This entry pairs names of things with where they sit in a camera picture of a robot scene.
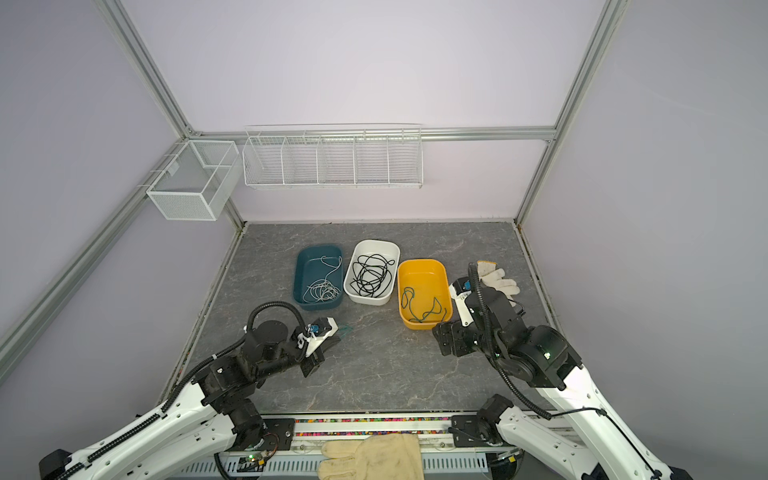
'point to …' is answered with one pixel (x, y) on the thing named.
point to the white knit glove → (492, 275)
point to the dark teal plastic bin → (319, 277)
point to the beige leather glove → (373, 457)
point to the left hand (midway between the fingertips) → (335, 341)
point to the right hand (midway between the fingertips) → (451, 327)
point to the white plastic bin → (372, 271)
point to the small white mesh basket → (192, 186)
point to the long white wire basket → (340, 161)
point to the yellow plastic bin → (424, 292)
